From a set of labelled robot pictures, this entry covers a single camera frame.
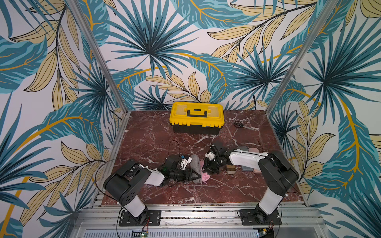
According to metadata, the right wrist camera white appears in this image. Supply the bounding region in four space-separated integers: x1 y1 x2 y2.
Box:
205 152 215 161

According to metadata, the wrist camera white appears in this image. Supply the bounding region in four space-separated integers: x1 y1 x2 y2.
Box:
205 152 215 161
180 157 192 170

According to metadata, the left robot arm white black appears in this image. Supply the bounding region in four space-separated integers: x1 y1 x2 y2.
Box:
103 155 202 224

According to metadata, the aluminium front rail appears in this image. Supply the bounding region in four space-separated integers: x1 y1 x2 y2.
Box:
69 202 331 238

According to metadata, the metal frame post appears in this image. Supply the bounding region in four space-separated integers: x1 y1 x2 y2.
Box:
265 0 338 116
67 0 128 116

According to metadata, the brown case with red band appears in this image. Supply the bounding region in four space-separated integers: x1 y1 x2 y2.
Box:
226 165 236 175

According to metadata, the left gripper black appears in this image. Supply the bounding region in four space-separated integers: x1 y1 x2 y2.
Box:
170 168 200 183

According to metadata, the pink cloth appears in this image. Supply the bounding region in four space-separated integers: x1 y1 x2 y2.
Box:
199 160 210 183

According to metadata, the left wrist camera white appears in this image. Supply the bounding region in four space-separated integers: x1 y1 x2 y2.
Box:
180 157 192 170

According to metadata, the yellow black toolbox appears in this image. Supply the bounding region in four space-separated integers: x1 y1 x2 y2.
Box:
169 102 225 135

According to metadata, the right metal frame post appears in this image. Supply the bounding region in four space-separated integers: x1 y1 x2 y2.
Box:
265 0 338 116

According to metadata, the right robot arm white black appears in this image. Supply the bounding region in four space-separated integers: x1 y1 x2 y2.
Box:
203 142 299 217

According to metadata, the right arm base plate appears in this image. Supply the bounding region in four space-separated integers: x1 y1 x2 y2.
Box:
237 209 282 226

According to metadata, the grey oval eyeglass case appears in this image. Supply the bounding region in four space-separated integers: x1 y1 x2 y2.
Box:
190 154 202 176

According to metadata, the left metal frame post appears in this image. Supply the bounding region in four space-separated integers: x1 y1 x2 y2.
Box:
67 0 128 116

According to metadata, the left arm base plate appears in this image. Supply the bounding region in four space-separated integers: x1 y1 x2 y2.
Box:
118 209 161 227

